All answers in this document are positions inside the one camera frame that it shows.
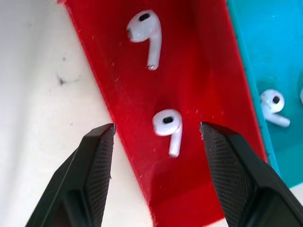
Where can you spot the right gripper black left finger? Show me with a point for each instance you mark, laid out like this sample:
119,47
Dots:
78,184

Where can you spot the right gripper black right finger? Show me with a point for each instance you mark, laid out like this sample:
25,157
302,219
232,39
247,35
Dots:
246,179

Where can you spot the white earbud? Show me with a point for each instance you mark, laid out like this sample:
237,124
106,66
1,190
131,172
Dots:
165,127
272,104
144,30
301,95

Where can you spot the red plastic tray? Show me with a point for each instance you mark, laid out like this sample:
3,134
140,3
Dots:
132,94

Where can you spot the teal plastic tray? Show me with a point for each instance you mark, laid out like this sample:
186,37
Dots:
272,47

